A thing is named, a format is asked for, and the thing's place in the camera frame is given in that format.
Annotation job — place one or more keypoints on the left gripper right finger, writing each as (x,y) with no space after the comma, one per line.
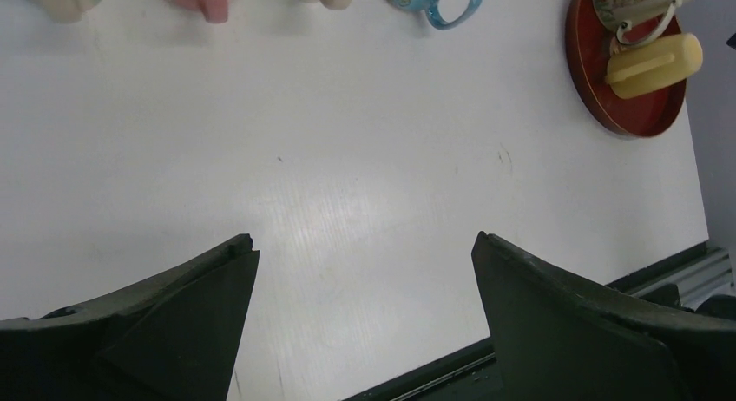
(592,341)

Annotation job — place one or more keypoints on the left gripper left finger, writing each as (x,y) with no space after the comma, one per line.
(172,336)

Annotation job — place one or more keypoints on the yellow mug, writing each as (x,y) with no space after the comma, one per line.
(660,64)

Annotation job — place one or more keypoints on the red round tray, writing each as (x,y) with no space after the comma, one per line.
(589,45)

